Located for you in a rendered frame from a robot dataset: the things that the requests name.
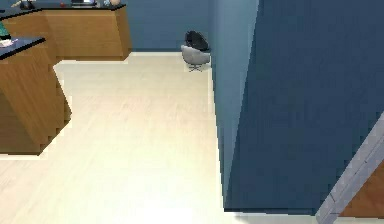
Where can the grey egg chair black seat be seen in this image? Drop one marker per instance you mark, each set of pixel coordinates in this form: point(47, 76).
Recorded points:
point(196, 53)

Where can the beige round bowl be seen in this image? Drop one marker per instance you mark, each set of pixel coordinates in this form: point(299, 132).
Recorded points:
point(115, 2)

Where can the brown cupboard with black worktop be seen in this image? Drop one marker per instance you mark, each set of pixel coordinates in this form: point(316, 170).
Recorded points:
point(83, 31)
point(26, 96)

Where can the grey laptop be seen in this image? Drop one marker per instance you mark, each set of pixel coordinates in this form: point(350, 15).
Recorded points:
point(83, 2)

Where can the brown room door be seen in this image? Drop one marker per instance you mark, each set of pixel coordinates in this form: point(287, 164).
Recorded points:
point(366, 196)

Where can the black kettle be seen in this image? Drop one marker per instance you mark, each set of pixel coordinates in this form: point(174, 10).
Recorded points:
point(26, 4)

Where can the teal green object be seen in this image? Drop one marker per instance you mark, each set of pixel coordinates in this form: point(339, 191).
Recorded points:
point(3, 31)

